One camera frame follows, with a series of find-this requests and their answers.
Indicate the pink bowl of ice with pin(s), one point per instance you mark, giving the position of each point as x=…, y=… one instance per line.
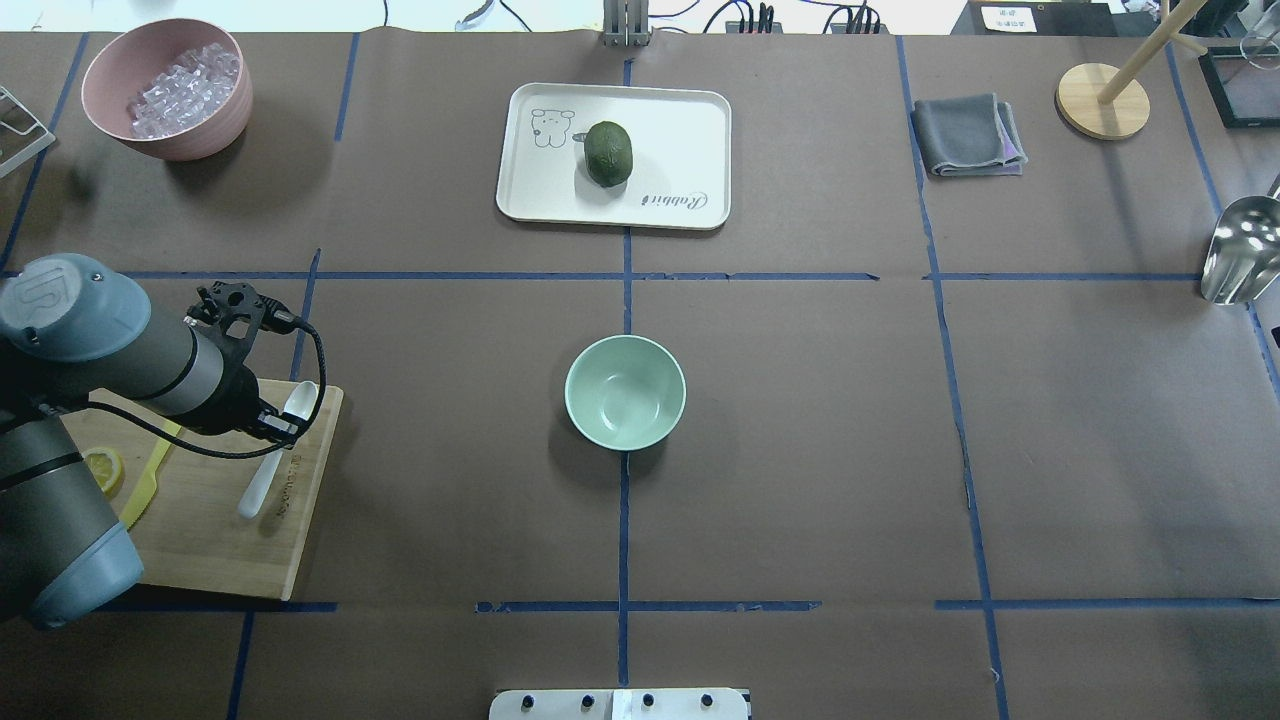
x=174, y=89

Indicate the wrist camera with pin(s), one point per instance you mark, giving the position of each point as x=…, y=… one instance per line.
x=231, y=314

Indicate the upper lemon slice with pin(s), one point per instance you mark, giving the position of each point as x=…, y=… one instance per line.
x=106, y=467

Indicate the cream rabbit tray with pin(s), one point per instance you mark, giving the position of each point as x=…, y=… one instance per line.
x=682, y=157

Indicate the cup rack with wooden bar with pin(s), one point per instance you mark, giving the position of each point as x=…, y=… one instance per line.
x=23, y=135

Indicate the wooden stand with round base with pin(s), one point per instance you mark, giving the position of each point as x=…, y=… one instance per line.
x=1108, y=103

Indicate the aluminium frame post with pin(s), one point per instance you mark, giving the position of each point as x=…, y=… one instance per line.
x=626, y=23

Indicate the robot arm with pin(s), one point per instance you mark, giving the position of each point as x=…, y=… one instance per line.
x=72, y=326

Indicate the black picture frame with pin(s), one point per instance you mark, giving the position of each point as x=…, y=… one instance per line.
x=1245, y=95

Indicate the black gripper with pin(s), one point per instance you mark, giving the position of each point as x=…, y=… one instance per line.
x=243, y=391

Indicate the yellow plastic knife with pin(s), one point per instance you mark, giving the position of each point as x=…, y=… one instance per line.
x=145, y=488

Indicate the black power strip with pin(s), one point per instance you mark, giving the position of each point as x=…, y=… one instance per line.
x=843, y=18

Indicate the grey folded cloth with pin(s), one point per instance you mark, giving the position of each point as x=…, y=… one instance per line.
x=967, y=136

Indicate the white plastic spoon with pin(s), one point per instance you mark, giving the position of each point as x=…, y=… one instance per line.
x=300, y=403

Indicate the metal scoop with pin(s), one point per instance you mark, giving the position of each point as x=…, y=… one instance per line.
x=1242, y=260

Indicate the green avocado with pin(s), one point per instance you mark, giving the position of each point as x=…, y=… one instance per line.
x=609, y=154

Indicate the light green bowl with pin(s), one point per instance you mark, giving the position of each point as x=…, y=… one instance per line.
x=625, y=392

